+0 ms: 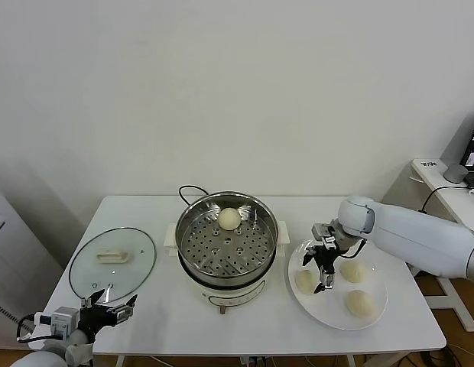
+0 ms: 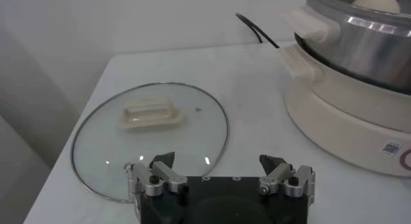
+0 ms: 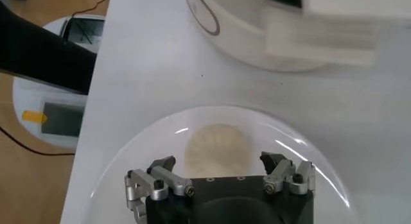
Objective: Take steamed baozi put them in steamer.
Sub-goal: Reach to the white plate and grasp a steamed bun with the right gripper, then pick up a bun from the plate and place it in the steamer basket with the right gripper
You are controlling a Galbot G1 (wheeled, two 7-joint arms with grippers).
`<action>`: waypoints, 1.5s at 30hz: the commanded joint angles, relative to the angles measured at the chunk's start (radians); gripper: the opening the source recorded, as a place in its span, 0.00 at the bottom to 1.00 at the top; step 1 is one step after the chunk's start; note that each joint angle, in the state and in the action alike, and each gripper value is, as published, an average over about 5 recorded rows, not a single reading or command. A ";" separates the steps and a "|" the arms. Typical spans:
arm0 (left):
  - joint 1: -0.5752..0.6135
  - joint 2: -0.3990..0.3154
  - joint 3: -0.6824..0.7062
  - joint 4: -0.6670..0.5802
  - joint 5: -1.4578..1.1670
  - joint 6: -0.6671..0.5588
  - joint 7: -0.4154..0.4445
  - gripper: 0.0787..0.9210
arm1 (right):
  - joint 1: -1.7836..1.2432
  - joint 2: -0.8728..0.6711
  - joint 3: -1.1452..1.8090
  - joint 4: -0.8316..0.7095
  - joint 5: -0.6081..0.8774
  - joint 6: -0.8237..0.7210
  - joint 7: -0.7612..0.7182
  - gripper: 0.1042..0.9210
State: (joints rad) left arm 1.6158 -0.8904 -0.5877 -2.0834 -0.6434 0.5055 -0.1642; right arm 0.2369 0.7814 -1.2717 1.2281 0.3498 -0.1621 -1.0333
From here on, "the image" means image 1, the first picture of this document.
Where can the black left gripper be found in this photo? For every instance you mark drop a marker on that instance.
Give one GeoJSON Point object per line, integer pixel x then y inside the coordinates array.
{"type": "Point", "coordinates": [95, 318]}

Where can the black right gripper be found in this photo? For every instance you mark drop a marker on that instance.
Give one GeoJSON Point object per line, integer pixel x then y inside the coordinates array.
{"type": "Point", "coordinates": [325, 258]}

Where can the white steamed baozi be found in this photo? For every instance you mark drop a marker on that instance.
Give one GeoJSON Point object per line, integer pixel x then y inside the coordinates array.
{"type": "Point", "coordinates": [354, 272]}
{"type": "Point", "coordinates": [228, 218]}
{"type": "Point", "coordinates": [302, 281]}
{"type": "Point", "coordinates": [361, 304]}

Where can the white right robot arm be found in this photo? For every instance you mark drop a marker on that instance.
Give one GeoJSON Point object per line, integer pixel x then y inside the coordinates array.
{"type": "Point", "coordinates": [413, 229]}

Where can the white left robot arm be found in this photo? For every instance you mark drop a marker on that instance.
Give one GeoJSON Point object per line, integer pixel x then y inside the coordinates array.
{"type": "Point", "coordinates": [46, 355]}

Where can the stainless steel steamer basket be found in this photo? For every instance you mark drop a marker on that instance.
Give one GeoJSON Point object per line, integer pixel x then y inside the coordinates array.
{"type": "Point", "coordinates": [237, 252]}

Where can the white round plate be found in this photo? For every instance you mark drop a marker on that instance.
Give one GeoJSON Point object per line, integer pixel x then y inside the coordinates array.
{"type": "Point", "coordinates": [328, 311]}

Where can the white table leg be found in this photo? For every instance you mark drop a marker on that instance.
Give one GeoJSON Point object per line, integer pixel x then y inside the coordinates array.
{"type": "Point", "coordinates": [120, 361]}
{"type": "Point", "coordinates": [350, 361]}

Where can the white electric cooker base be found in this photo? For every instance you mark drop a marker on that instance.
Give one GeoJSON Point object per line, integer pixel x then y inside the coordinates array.
{"type": "Point", "coordinates": [229, 297]}

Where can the white side desk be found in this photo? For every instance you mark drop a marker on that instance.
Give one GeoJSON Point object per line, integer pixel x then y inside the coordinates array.
{"type": "Point", "coordinates": [451, 206]}

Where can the grey round speaker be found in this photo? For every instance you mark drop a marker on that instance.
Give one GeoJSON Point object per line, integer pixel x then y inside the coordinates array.
{"type": "Point", "coordinates": [455, 174]}

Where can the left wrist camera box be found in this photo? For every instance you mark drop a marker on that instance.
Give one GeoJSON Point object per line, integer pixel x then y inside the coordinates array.
{"type": "Point", "coordinates": [59, 321]}

